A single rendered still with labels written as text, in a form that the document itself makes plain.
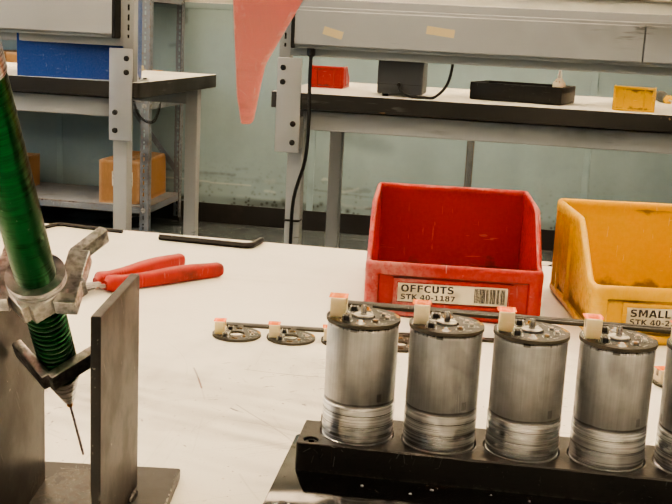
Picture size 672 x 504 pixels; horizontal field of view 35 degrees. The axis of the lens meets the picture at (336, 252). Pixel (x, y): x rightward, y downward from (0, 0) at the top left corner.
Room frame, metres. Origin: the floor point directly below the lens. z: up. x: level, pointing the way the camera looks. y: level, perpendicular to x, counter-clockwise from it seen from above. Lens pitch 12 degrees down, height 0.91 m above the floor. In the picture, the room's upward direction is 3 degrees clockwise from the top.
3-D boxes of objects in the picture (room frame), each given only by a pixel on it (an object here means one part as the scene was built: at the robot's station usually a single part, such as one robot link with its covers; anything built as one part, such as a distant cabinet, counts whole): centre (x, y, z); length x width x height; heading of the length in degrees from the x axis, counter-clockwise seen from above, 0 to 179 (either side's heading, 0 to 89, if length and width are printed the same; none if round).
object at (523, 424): (0.34, -0.07, 0.79); 0.02 x 0.02 x 0.05
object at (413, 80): (2.76, -0.15, 0.80); 0.15 x 0.12 x 0.10; 172
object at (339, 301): (0.34, 0.00, 0.82); 0.01 x 0.01 x 0.01; 83
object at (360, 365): (0.34, -0.01, 0.79); 0.02 x 0.02 x 0.05
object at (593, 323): (0.33, -0.09, 0.82); 0.01 x 0.01 x 0.01; 83
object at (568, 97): (2.78, -0.47, 0.77); 0.24 x 0.16 x 0.04; 66
